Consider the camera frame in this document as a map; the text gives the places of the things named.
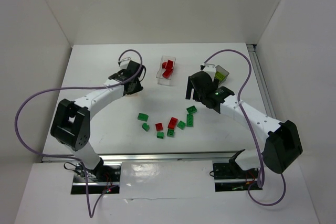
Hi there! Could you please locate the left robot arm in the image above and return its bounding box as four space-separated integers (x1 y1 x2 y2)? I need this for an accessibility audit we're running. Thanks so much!
50 60 146 177

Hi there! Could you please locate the green lego with holes right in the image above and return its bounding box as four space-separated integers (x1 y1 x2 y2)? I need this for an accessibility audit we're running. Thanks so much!
186 105 197 114

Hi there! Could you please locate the green small lego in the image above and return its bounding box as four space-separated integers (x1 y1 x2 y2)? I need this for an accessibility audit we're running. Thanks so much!
156 131 165 139
177 121 186 130

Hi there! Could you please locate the dark smoked plastic container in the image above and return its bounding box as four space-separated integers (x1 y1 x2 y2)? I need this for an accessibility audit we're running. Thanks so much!
214 65 229 84

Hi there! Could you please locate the aluminium rail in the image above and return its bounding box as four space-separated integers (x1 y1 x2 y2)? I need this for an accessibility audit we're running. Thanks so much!
41 151 246 163
246 44 276 118

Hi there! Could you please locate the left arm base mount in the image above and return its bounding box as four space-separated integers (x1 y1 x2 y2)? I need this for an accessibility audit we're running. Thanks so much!
64 162 121 195

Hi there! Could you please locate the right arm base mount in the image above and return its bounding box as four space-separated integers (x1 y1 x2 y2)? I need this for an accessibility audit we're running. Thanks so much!
209 163 260 192

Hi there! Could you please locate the red small lego brick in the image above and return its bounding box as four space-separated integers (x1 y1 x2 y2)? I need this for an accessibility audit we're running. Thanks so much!
155 123 163 131

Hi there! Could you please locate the green small lego bottom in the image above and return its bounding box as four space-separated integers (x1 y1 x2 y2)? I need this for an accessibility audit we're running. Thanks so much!
156 131 165 139

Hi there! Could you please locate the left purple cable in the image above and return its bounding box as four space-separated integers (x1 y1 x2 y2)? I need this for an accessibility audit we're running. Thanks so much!
14 49 144 218

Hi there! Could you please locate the red long lego brick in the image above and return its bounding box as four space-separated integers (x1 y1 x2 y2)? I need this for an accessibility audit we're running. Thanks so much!
162 69 173 79

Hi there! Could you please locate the green notched lego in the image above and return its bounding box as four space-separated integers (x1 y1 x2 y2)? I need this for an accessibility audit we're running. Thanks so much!
142 123 150 132

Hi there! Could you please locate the aluminium front rail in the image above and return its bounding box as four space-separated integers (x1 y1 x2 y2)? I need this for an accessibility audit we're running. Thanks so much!
41 151 246 163

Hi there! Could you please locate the green long lego right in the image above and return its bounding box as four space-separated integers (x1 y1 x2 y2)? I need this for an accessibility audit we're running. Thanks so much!
186 114 194 127

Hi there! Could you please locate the green lego with holes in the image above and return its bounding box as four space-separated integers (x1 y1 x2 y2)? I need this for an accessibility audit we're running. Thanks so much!
167 129 175 137
186 105 197 114

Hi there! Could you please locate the green small lego right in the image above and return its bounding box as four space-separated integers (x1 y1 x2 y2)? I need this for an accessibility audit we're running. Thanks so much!
177 121 186 130

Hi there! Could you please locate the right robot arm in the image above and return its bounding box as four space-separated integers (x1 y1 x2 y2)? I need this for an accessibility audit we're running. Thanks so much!
186 71 303 174

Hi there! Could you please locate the clear plastic container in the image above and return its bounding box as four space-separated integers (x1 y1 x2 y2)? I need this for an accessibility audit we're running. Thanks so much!
156 56 176 86

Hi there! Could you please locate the yellow-green long lego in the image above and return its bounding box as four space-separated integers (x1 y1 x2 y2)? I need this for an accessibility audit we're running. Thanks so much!
215 71 226 82

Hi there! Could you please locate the wooden box container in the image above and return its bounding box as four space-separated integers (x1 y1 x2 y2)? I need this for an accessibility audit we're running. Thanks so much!
128 93 139 98

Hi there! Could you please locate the aluminium right rail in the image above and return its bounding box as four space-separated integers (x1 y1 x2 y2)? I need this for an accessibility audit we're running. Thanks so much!
246 44 276 118

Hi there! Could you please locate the green lego with holes bottom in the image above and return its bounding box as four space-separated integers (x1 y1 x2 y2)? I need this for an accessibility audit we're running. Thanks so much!
167 129 175 137

